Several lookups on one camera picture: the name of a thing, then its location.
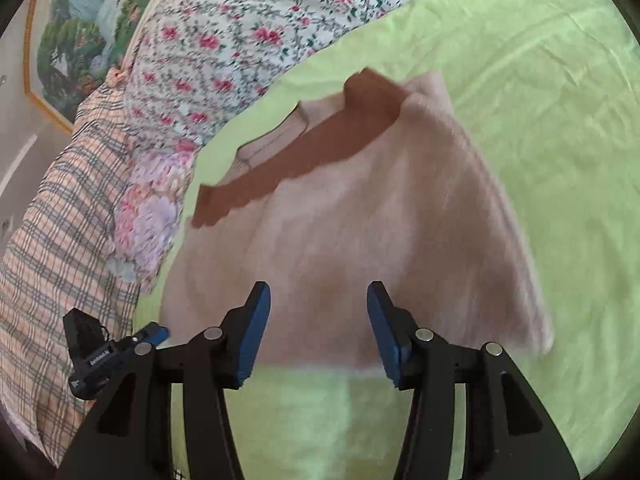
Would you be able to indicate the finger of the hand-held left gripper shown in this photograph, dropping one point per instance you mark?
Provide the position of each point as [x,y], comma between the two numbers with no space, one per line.
[152,335]

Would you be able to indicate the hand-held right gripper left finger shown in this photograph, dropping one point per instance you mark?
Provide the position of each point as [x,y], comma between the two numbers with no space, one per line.
[250,340]

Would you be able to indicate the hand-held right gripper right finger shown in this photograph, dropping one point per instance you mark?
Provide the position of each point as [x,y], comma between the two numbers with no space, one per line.
[387,335]

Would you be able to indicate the beige knitted sweater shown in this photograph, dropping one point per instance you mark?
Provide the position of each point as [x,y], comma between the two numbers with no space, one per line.
[350,240]

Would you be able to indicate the plaid blanket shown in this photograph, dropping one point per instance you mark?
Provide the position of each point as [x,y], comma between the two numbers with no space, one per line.
[55,260]

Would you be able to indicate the pastel floral ruffled cloth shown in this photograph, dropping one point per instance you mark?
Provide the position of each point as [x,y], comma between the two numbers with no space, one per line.
[147,220]

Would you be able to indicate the green bed sheet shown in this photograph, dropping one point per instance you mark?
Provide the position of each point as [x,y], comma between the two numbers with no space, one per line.
[540,160]

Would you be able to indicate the framed landscape painting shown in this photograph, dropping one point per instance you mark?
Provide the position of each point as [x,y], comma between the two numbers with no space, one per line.
[80,35]

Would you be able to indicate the rose floral pillow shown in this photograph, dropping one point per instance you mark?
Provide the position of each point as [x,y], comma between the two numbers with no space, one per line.
[240,25]

